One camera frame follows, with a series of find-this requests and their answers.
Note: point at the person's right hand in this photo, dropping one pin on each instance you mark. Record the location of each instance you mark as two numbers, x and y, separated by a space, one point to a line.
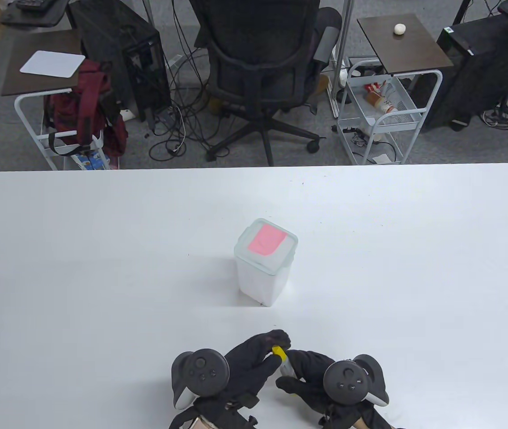
310 371

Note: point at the person's left hand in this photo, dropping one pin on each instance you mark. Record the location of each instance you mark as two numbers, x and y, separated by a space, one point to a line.
249 362

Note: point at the yellow glue cap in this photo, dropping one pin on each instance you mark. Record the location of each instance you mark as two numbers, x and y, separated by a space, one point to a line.
279 352

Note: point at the clear plastic container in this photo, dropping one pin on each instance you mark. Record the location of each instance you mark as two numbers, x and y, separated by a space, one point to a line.
263 277

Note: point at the pink card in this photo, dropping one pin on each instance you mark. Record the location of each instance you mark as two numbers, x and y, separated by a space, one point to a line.
266 240

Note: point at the person's left forearm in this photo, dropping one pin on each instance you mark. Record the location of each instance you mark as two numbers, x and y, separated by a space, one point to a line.
200 424

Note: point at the grey right hand controller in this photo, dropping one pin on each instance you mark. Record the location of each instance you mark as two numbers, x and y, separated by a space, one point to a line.
348 380

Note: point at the grey hand controller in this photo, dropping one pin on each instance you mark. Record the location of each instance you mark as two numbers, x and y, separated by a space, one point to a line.
348 380
202 373

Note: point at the grey left hand controller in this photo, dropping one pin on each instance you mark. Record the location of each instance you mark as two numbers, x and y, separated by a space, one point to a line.
202 373

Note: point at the blue box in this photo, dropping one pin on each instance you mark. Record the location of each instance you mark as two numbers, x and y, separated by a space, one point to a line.
91 161

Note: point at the red white snack packet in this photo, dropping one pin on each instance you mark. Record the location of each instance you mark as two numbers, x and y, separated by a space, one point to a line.
386 100

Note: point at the black office chair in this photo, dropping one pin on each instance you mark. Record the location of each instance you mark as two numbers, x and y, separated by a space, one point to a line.
258 53

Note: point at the red backpack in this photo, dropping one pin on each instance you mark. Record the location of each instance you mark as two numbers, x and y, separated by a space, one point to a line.
88 98

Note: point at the white cart with brown top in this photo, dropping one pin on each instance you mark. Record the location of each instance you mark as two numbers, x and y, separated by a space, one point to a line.
406 49
35 85

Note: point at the black computer tower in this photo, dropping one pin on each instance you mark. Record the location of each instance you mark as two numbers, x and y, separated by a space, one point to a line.
115 35
482 62

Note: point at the small white ball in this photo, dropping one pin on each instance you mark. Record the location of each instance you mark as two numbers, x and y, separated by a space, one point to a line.
400 29

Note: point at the white mouse pad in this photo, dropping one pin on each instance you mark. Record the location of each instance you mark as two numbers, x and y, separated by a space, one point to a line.
52 63

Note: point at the black keyboard tray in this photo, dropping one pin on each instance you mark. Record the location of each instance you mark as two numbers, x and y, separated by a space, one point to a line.
35 17

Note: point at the black keyboard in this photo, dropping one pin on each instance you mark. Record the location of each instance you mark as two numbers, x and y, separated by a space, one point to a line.
32 3

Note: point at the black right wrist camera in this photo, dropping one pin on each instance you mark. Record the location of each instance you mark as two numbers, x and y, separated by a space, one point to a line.
336 418

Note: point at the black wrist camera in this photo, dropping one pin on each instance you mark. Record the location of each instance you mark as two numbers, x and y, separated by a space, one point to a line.
236 415
336 418

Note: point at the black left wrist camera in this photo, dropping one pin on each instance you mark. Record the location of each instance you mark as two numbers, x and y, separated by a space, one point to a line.
236 415

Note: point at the aluminium post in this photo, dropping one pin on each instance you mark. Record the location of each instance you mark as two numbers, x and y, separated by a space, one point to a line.
348 18

